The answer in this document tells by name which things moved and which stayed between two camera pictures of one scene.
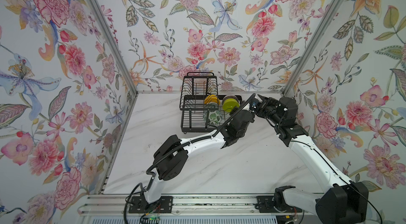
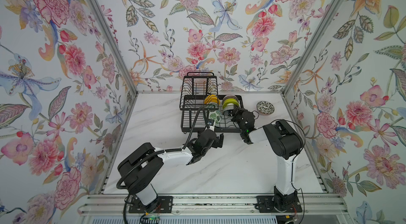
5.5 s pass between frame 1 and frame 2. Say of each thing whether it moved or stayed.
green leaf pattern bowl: stayed
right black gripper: moved
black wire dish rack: stayed
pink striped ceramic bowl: stayed
